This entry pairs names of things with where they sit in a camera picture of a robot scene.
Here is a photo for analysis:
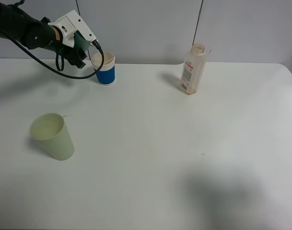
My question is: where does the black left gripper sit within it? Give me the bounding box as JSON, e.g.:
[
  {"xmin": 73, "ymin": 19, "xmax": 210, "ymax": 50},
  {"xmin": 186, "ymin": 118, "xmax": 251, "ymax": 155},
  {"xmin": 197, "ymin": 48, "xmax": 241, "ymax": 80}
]
[{"xmin": 22, "ymin": 17, "xmax": 87, "ymax": 69}]

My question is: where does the clear plastic drink bottle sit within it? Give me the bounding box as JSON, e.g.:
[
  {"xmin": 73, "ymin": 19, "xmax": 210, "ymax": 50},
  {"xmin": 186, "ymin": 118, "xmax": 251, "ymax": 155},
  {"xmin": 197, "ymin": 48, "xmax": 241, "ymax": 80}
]
[{"xmin": 180, "ymin": 43, "xmax": 206, "ymax": 95}]

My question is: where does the teal green plastic cup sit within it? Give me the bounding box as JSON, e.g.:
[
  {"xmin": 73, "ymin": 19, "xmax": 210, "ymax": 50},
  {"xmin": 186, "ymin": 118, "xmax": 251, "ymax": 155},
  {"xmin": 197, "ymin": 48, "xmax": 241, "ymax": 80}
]
[{"xmin": 74, "ymin": 31, "xmax": 90, "ymax": 52}]

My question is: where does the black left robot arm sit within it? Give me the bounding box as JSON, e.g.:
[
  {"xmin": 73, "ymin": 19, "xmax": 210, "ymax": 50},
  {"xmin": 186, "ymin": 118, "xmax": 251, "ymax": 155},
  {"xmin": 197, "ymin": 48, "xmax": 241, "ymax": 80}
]
[{"xmin": 0, "ymin": 1, "xmax": 86, "ymax": 71}]

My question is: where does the blue paper cup white rim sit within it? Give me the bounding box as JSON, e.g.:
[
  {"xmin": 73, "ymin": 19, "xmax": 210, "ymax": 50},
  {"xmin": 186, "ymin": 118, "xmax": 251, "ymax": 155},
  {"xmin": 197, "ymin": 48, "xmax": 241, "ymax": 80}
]
[{"xmin": 91, "ymin": 52, "xmax": 115, "ymax": 85}]

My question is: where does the light green plastic cup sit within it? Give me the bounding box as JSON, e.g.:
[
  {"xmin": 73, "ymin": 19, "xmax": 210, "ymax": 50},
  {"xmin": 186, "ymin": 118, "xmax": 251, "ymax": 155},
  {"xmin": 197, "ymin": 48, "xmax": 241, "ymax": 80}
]
[{"xmin": 30, "ymin": 113, "xmax": 75, "ymax": 161}]

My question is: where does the braided black left camera cable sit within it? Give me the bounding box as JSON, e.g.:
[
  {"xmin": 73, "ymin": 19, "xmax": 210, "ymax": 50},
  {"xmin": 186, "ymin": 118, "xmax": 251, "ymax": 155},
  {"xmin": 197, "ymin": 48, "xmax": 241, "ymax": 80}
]
[{"xmin": 0, "ymin": 21, "xmax": 105, "ymax": 80}]

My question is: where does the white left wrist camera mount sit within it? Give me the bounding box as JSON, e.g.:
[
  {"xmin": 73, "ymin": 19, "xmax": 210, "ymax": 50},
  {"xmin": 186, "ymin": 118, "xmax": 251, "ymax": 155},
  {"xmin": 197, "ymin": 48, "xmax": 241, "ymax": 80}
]
[{"xmin": 48, "ymin": 10, "xmax": 97, "ymax": 48}]

